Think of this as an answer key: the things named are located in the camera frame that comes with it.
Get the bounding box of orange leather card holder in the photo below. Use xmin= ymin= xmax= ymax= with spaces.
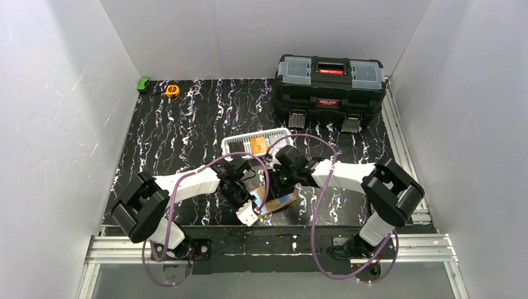
xmin=250 ymin=186 xmax=297 ymax=218

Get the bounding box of white plastic basket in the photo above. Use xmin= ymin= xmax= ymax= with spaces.
xmin=221 ymin=128 xmax=293 ymax=156

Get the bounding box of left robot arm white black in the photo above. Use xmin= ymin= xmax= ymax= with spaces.
xmin=110 ymin=157 xmax=258 ymax=250

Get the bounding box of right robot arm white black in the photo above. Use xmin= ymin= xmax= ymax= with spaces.
xmin=270 ymin=145 xmax=425 ymax=247

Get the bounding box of black red toolbox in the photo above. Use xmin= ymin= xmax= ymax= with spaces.
xmin=272 ymin=54 xmax=388 ymax=133

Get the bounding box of yellow tape measure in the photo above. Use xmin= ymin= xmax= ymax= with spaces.
xmin=164 ymin=84 xmax=180 ymax=98

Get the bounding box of green small object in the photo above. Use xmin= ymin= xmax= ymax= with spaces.
xmin=136 ymin=77 xmax=150 ymax=93

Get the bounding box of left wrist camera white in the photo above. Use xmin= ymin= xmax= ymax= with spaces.
xmin=235 ymin=201 xmax=259 ymax=227

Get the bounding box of aluminium right rail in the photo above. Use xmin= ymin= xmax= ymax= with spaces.
xmin=381 ymin=76 xmax=430 ymax=213

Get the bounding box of aluminium rail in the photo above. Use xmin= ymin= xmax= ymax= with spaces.
xmin=381 ymin=76 xmax=430 ymax=213
xmin=78 ymin=234 xmax=469 ymax=298

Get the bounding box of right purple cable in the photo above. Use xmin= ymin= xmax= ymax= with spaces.
xmin=266 ymin=133 xmax=400 ymax=285

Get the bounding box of aluminium front rail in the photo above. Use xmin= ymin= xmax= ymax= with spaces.
xmin=78 ymin=234 xmax=469 ymax=298

